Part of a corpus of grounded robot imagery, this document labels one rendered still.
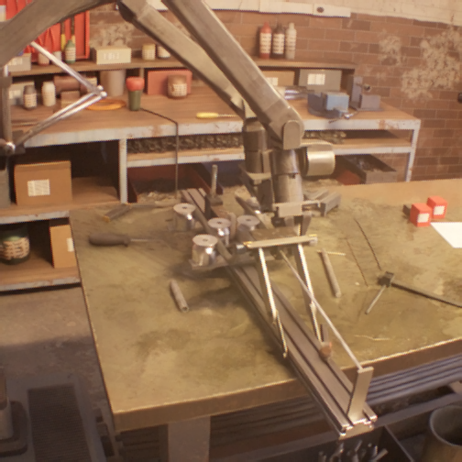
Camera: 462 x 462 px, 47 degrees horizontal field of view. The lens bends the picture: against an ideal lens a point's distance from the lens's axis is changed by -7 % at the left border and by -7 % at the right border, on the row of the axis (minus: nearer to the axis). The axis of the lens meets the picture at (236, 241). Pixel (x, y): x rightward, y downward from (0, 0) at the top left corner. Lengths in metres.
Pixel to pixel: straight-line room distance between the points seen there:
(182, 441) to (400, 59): 3.29
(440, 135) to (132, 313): 3.53
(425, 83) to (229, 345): 3.33
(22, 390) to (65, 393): 0.15
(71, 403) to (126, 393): 0.90
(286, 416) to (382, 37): 2.71
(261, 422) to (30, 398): 0.74
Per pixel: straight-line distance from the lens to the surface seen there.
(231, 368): 0.95
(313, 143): 1.11
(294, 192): 1.08
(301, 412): 1.82
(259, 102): 1.04
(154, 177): 3.09
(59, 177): 2.57
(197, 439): 1.06
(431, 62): 4.12
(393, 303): 1.19
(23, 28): 0.98
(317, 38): 3.58
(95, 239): 1.31
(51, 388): 1.86
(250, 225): 1.22
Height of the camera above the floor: 1.50
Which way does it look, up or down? 27 degrees down
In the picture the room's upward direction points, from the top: 4 degrees clockwise
